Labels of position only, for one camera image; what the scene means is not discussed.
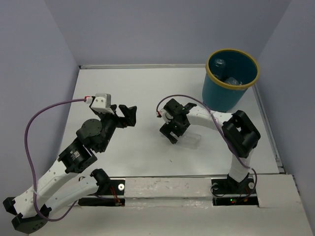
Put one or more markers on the clear slim plastic bottle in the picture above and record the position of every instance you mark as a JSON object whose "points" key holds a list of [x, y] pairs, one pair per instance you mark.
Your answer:
{"points": [[218, 68]]}

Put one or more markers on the green label plastic bottle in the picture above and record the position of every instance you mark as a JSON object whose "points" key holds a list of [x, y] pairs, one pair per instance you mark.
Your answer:
{"points": [[233, 81]]}

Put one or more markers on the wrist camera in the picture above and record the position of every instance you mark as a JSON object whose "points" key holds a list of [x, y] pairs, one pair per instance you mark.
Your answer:
{"points": [[100, 103], [164, 115]]}

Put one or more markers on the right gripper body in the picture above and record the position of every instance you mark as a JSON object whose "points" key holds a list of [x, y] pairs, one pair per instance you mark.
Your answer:
{"points": [[176, 127]]}

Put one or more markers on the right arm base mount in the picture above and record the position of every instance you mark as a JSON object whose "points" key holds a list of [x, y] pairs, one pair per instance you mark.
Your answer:
{"points": [[228, 192]]}

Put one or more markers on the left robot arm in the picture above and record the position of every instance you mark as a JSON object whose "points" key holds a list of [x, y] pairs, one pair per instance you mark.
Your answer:
{"points": [[32, 208]]}

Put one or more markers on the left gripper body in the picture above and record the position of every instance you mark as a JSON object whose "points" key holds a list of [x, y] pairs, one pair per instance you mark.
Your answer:
{"points": [[113, 119]]}

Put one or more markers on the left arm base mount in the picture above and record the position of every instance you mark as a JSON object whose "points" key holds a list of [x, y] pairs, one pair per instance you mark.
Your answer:
{"points": [[110, 191]]}

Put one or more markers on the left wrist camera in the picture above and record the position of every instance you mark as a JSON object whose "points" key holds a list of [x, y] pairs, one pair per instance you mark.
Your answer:
{"points": [[100, 103]]}

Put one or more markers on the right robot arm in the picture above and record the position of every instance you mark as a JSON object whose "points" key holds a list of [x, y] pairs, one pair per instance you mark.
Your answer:
{"points": [[236, 129]]}

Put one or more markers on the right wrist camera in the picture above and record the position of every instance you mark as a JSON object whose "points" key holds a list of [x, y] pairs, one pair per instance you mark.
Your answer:
{"points": [[164, 115]]}

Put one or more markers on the blue bin yellow rim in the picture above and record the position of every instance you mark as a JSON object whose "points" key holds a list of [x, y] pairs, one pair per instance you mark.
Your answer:
{"points": [[222, 97]]}

